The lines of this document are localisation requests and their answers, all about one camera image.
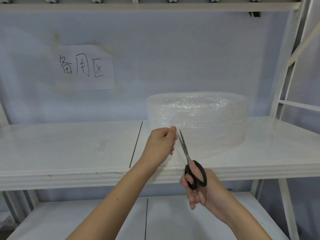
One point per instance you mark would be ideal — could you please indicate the person's left hand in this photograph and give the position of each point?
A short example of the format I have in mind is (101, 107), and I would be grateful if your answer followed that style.
(158, 144)

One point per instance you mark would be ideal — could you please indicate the person's right hand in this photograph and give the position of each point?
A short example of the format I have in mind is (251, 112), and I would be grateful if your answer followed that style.
(212, 189)

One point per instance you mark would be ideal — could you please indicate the person's left thumb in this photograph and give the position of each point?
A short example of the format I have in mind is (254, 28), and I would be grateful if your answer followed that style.
(170, 130)

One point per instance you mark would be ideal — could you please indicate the person's right thumb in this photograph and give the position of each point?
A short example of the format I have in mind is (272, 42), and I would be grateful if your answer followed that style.
(194, 172)

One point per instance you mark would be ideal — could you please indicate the clear bubble wrap roll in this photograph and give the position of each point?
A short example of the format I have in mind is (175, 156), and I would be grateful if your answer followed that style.
(207, 117)

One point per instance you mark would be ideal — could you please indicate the person's right forearm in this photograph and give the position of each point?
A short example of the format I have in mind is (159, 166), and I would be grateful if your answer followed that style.
(240, 222)

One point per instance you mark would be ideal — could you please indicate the person's left forearm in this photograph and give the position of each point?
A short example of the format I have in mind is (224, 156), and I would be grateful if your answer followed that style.
(117, 199)

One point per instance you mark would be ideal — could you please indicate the clear plastic scrap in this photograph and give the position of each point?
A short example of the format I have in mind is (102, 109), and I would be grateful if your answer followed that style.
(101, 145)

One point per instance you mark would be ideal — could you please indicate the white handwritten paper sign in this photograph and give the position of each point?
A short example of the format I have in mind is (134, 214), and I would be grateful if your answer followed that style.
(85, 68)

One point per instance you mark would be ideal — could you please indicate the white metal shelf rack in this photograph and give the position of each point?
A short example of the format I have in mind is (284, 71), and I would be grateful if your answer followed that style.
(62, 152)

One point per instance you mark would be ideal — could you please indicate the small black clip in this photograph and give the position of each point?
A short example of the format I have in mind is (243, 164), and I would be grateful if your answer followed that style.
(255, 14)

